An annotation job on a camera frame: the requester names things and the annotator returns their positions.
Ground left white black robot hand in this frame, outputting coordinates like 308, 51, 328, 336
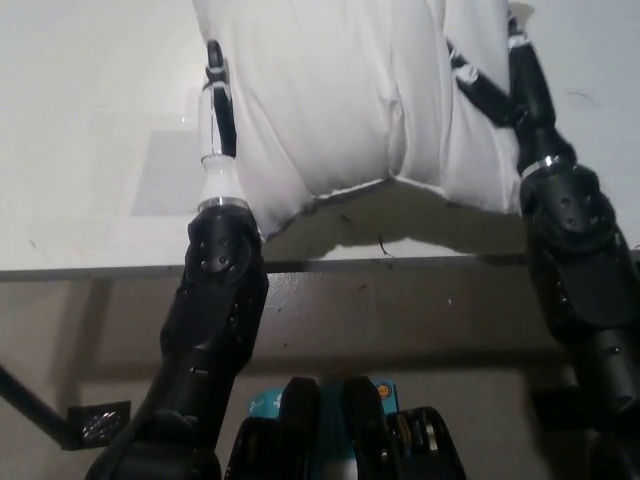
197, 39, 251, 209

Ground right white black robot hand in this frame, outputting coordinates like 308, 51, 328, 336
446, 3, 577, 177

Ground white pillow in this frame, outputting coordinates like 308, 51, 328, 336
192, 0, 527, 244

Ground grey tape patch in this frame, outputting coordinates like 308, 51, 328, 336
131, 129, 207, 219

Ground black table leg with foot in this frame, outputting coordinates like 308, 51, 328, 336
0, 362, 133, 452

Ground teal cardboard box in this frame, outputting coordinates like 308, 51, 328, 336
244, 378, 399, 480

